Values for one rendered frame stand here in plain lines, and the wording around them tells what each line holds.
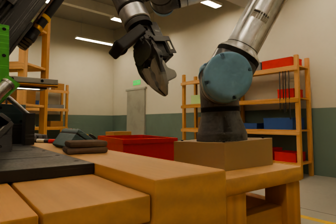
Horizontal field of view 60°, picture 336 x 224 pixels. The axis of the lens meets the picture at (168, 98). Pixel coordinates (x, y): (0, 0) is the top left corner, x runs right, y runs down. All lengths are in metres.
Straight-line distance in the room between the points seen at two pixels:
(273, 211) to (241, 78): 0.38
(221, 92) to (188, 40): 7.73
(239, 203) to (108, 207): 0.42
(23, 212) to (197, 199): 0.23
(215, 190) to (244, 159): 0.37
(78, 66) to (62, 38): 1.10
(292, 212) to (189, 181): 0.53
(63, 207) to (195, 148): 0.55
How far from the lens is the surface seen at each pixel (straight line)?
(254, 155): 0.87
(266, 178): 0.80
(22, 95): 3.54
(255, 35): 0.77
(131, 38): 0.70
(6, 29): 1.03
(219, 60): 0.71
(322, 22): 6.38
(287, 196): 0.90
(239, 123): 0.86
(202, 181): 0.46
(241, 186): 0.73
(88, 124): 10.95
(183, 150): 0.90
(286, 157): 5.82
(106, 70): 11.44
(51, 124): 9.90
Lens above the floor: 0.97
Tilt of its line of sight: 5 degrees up
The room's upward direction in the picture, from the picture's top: straight up
